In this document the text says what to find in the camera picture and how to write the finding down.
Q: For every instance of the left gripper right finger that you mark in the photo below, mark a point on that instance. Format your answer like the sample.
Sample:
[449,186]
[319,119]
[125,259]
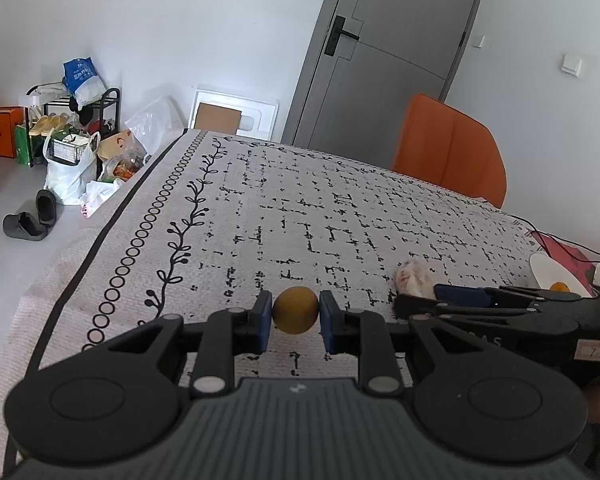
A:
[364,335]

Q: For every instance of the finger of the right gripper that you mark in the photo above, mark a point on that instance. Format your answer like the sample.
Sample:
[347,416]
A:
[464,296]
[405,306]

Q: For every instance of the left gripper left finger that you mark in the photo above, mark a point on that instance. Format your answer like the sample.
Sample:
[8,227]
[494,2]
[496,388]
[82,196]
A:
[226,334]

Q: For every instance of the peeled pomelo segment pale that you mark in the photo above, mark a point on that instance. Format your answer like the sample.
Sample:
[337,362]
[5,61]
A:
[414,278]

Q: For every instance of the large orange front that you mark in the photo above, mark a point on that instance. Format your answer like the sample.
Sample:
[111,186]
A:
[559,287]

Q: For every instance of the brown kiwi back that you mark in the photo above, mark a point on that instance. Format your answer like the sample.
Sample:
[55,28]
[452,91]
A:
[295,310]

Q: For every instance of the white ceramic bowl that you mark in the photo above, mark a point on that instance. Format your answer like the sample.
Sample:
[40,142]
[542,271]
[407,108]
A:
[546,271]

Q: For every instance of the red orange table mat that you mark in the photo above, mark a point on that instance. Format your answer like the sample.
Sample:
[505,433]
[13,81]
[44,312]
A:
[585,269]

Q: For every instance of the white patterned tablecloth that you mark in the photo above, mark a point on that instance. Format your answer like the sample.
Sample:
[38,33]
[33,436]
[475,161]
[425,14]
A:
[212,221]

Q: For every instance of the orange chair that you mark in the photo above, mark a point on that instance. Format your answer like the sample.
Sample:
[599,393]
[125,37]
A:
[443,146]

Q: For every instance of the brown cardboard piece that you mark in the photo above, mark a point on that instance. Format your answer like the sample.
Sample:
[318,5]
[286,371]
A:
[218,119]

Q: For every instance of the white foam packaging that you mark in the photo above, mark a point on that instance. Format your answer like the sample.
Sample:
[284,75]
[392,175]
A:
[259,114]

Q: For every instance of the clear plastic bag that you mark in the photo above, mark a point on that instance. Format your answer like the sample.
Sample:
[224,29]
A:
[156,125]

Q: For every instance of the dark slipper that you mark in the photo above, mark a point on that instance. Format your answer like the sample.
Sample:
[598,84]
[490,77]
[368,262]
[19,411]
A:
[23,226]

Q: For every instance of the white plastic bag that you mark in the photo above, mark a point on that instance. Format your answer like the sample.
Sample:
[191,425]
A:
[66,182]

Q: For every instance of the black metal rack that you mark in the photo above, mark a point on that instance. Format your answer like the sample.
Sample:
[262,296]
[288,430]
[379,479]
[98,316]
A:
[46,99]

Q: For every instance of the green box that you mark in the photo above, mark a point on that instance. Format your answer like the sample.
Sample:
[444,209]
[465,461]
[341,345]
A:
[22,145]

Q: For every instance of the grey door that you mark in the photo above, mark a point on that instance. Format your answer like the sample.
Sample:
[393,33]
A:
[352,104]

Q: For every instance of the blue white bag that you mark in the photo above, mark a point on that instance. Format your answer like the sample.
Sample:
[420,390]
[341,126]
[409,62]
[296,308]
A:
[83,82]

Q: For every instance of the orange paper bag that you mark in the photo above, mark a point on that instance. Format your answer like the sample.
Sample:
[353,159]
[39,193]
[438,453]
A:
[10,116]

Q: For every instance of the white light switch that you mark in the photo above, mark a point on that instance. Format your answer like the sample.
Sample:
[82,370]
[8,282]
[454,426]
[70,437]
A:
[572,65]

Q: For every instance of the small wall switch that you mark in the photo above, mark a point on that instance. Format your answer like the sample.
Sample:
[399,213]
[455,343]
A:
[478,41]

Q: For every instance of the black door handle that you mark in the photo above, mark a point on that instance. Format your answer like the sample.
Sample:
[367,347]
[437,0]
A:
[335,33]

